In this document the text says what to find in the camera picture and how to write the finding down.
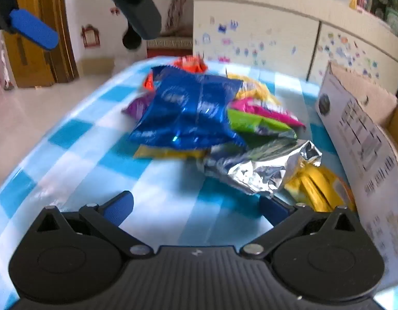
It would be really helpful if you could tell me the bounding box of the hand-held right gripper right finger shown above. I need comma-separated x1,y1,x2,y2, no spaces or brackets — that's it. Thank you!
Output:
239,197,364,259

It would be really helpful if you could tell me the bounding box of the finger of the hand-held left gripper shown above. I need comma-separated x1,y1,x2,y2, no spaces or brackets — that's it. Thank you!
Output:
95,0,162,40
0,0,59,51

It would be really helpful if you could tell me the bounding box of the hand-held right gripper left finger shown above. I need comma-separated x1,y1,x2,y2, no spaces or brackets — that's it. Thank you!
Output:
31,191,153,259

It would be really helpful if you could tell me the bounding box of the silver foil snack packet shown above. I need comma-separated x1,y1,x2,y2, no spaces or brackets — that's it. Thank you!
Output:
202,139,323,199

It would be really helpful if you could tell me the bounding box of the yellow striped snack packet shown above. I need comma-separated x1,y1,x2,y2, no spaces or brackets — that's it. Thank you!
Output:
283,165,356,212

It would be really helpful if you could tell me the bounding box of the red snack packet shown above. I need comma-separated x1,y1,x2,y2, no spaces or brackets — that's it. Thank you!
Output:
143,56,208,91

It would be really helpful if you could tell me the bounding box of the green snack packet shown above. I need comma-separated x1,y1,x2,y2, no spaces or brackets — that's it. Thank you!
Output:
226,108,298,139

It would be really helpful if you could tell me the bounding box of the purple snack packet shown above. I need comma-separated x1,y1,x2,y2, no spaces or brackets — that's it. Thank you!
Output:
122,92,156,120

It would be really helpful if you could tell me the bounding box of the pink snack packet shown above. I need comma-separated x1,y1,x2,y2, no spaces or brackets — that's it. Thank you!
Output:
229,97,306,128

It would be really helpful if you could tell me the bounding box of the large shiny blue snack packet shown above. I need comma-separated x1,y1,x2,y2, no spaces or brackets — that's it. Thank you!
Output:
128,65,246,151

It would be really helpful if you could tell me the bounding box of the cardboard box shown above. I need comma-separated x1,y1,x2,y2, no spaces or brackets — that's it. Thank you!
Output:
315,61,398,265

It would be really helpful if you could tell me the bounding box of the yellow wooden door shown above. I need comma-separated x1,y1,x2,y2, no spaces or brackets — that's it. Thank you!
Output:
2,0,79,88

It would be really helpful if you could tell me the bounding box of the brown dried twig bundle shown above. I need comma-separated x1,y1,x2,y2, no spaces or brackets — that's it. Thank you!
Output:
167,0,193,36

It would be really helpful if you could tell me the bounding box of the red gift box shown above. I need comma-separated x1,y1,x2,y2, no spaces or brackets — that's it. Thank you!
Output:
147,37,193,59

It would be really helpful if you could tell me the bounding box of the blue checked tablecloth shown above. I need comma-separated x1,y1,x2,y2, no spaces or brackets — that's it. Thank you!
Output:
0,59,398,310

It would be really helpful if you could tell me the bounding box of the cream cabinet with stickers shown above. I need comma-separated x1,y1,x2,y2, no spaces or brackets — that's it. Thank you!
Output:
190,0,398,94

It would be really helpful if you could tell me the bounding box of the red house wall sticker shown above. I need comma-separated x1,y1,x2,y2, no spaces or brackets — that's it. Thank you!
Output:
82,24,101,48

